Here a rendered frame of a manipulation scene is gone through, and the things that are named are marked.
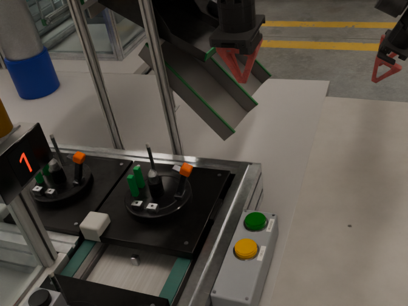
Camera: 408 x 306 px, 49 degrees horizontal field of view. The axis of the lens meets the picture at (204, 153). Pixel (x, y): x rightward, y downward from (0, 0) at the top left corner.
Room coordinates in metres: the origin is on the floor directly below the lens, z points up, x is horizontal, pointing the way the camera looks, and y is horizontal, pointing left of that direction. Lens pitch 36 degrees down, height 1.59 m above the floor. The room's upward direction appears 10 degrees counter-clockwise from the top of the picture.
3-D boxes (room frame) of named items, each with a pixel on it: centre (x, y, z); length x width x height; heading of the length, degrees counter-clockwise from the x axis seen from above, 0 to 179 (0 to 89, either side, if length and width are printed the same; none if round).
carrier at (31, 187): (0.83, 0.33, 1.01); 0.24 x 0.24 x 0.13; 65
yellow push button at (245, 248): (0.55, -0.04, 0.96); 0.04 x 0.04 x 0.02
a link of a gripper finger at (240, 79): (0.70, -0.09, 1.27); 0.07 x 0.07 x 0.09; 64
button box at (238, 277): (0.55, -0.04, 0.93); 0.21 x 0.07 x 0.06; 155
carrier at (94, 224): (0.72, 0.11, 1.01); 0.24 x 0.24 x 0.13; 65
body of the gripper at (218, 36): (0.69, -0.09, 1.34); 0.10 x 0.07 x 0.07; 154
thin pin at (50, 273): (0.48, 0.26, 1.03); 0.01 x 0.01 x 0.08
